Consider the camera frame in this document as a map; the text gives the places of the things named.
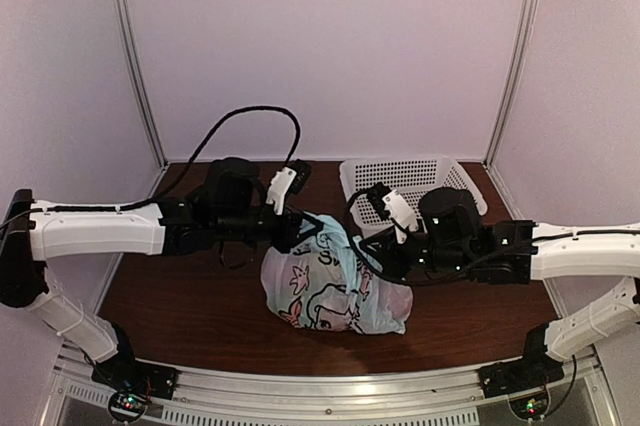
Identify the aluminium front rail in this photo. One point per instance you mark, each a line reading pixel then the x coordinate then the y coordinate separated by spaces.
pixel 452 396

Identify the light blue printed plastic bag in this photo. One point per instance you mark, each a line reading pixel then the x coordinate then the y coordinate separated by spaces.
pixel 322 285

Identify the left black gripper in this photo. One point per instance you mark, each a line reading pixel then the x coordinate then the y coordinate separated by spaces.
pixel 288 236

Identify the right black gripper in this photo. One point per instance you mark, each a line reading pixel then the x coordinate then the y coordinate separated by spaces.
pixel 386 255

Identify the right aluminium corner post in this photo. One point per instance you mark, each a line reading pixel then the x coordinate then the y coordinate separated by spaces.
pixel 527 16

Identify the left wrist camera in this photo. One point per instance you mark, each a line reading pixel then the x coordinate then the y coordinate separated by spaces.
pixel 288 180

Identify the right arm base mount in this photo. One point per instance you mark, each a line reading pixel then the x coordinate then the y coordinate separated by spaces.
pixel 525 384

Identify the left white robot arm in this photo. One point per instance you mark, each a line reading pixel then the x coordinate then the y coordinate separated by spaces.
pixel 36 231

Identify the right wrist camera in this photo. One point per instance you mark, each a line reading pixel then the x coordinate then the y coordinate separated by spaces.
pixel 391 206

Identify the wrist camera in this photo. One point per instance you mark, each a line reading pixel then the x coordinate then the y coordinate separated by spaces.
pixel 391 206
pixel 288 180

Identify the left aluminium corner post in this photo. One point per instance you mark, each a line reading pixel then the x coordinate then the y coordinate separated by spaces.
pixel 133 65

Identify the white perforated plastic basket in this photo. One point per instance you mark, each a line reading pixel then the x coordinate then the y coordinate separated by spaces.
pixel 411 176

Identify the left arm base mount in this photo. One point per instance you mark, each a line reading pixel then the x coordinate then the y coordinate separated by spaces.
pixel 133 398

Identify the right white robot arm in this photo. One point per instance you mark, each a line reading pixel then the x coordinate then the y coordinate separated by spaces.
pixel 521 251

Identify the aluminium corner post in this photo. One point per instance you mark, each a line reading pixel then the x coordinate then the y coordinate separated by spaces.
pixel 527 16
pixel 133 65

